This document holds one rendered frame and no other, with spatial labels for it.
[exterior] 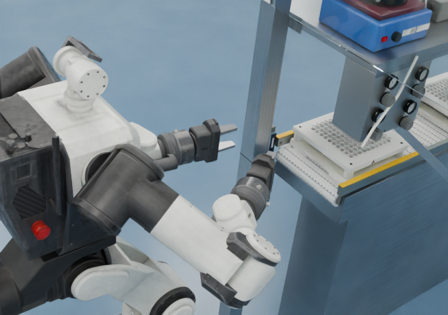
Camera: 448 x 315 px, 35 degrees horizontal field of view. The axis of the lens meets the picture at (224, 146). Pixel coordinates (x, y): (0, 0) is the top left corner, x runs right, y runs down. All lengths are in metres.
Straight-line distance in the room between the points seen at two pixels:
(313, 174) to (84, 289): 0.77
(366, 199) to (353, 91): 0.41
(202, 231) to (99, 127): 0.30
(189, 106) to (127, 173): 2.59
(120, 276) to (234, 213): 0.34
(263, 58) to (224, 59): 2.40
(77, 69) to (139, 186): 0.26
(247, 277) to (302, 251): 1.12
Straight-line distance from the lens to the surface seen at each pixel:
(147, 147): 1.72
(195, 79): 4.11
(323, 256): 2.36
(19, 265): 1.63
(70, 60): 1.41
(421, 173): 2.28
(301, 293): 2.54
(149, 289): 1.85
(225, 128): 1.85
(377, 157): 2.08
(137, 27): 4.66
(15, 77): 1.61
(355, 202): 2.08
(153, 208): 1.28
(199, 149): 1.81
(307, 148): 2.13
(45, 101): 1.49
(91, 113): 1.45
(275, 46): 1.95
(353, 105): 1.84
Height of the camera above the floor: 2.02
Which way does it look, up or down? 35 degrees down
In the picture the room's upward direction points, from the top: 7 degrees clockwise
